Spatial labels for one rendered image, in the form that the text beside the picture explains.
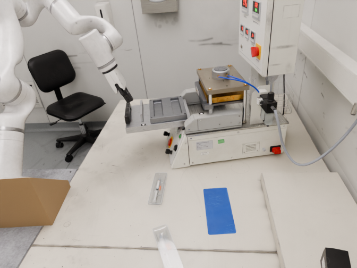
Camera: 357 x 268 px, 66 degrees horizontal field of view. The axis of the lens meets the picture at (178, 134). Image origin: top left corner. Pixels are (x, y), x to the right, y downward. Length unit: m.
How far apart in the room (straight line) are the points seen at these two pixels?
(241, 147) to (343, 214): 0.47
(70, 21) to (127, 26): 1.52
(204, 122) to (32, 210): 0.75
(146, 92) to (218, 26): 0.96
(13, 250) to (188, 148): 0.77
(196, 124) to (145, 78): 1.76
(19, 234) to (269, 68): 1.15
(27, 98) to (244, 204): 0.98
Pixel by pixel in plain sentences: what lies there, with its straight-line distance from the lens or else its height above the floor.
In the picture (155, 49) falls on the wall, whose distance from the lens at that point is 2.76.
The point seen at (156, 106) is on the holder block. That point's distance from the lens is 1.35.
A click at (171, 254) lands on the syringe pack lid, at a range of 0.98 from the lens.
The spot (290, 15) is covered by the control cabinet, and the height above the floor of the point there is 1.37.
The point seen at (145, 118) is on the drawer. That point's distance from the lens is 1.28.
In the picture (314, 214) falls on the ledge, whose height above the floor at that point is 0.80.
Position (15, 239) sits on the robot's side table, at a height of 0.75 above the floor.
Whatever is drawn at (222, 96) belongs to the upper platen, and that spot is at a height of 1.06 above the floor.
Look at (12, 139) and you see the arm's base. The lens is 1.21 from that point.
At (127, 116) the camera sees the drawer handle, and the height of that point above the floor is 1.01.
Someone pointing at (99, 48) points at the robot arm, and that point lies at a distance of 1.18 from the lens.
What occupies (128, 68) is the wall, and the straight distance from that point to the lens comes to 2.88.
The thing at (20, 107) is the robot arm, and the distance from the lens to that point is 1.31.
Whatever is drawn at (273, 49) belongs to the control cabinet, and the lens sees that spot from 1.14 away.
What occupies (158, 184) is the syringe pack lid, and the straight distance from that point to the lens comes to 1.20.
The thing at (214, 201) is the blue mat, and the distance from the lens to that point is 1.14.
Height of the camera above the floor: 1.58
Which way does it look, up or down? 32 degrees down
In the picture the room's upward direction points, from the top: 6 degrees counter-clockwise
